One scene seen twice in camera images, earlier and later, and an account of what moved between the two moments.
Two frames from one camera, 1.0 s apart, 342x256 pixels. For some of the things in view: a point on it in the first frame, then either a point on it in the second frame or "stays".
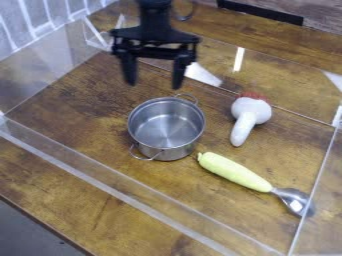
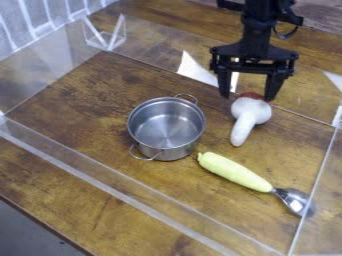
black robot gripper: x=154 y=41 → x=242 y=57
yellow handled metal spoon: x=249 y=177 stays
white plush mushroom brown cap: x=250 y=109 stays
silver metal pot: x=166 y=125 stays
